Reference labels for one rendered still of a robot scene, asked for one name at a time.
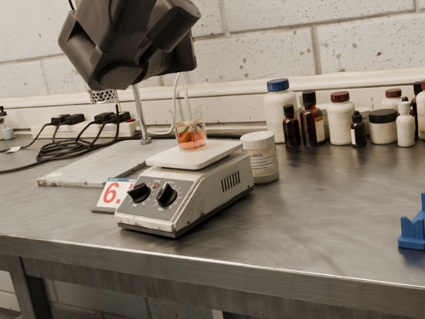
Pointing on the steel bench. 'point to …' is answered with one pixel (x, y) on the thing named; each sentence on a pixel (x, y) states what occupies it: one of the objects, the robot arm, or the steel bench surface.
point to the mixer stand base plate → (107, 164)
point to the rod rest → (413, 230)
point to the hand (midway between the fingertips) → (177, 44)
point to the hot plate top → (188, 161)
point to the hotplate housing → (197, 194)
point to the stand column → (141, 116)
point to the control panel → (150, 204)
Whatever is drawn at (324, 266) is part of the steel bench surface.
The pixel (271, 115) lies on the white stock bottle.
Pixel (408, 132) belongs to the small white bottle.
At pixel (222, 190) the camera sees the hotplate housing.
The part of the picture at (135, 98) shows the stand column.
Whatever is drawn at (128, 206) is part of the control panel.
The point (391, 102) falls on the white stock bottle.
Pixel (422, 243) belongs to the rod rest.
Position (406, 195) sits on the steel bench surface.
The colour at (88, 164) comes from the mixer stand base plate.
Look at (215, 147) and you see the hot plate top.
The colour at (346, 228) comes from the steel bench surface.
